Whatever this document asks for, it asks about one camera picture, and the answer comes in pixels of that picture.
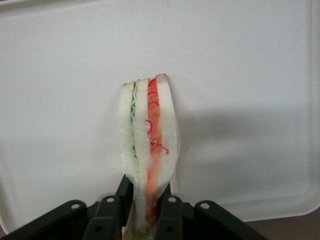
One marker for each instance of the beige plastic tray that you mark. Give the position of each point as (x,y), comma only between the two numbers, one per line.
(62,100)

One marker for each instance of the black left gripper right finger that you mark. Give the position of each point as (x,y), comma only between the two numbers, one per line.
(170,215)

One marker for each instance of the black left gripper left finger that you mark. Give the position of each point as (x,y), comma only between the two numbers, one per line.
(107,215)

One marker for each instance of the triangle sandwich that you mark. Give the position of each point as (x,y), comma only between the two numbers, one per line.
(141,125)

